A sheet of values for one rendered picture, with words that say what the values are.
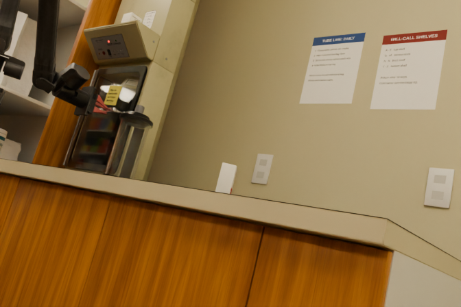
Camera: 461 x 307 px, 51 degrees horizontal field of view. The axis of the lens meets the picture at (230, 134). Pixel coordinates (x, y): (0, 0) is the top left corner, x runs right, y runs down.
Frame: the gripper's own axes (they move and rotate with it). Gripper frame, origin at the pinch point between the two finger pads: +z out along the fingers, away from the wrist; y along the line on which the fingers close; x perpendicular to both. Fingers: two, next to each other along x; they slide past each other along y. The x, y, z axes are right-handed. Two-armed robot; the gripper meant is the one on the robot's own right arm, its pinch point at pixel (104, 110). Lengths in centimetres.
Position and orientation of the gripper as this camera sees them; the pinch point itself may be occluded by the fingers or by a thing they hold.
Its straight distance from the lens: 174.1
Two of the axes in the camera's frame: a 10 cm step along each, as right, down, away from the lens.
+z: 5.8, 3.4, 7.4
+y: 2.3, -9.4, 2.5
